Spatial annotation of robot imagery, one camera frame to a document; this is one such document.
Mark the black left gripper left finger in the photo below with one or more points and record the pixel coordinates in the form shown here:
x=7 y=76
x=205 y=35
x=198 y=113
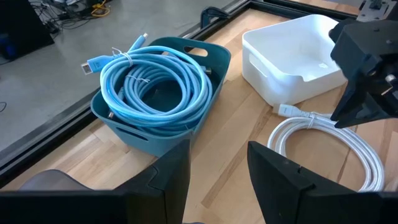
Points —
x=168 y=193

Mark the black frame bracket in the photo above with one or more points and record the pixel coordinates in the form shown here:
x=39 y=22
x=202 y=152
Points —
x=214 y=15

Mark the black equipment case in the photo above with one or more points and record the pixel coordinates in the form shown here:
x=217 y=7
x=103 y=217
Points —
x=21 y=25

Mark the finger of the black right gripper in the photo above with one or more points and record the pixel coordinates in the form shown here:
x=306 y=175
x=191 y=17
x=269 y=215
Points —
x=360 y=109

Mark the white plastic bin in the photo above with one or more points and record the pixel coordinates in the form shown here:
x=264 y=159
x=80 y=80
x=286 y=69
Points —
x=292 y=53

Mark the teal plastic bin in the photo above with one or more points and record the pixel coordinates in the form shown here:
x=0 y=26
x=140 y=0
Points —
x=149 y=144

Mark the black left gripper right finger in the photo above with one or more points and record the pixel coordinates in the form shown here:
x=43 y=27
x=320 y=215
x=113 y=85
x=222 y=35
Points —
x=286 y=196

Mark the black aluminium table frame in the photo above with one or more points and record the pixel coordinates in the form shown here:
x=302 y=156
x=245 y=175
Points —
x=46 y=138

